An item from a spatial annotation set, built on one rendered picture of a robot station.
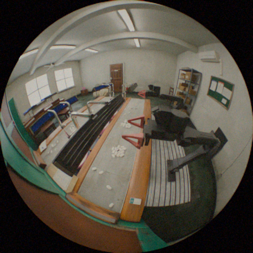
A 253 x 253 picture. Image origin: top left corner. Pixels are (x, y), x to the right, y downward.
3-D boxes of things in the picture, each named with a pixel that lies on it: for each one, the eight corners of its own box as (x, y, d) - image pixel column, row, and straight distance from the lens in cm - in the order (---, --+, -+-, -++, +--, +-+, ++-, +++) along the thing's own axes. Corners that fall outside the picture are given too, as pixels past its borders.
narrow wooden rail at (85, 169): (131, 101, 176) (131, 97, 173) (81, 198, 71) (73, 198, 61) (129, 101, 177) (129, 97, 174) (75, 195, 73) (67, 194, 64)
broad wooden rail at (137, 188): (148, 106, 177) (150, 99, 171) (136, 216, 72) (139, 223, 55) (143, 106, 177) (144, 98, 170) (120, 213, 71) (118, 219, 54)
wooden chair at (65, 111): (70, 124, 279) (59, 100, 251) (61, 125, 307) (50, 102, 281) (75, 117, 309) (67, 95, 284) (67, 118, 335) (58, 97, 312)
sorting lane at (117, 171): (144, 100, 172) (144, 99, 171) (118, 217, 58) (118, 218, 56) (131, 99, 174) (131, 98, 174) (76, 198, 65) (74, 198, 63)
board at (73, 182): (79, 178, 60) (78, 177, 59) (70, 195, 63) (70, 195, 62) (55, 159, 83) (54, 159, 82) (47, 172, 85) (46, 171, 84)
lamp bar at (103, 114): (124, 101, 66) (124, 93, 64) (72, 178, 29) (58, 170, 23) (116, 100, 69) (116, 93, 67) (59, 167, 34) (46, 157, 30)
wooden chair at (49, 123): (51, 144, 258) (33, 118, 228) (47, 139, 296) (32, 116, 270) (61, 134, 263) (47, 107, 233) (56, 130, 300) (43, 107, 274)
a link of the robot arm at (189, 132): (185, 138, 29) (223, 142, 53) (178, 123, 36) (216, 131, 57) (171, 155, 38) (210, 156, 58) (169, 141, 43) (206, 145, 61)
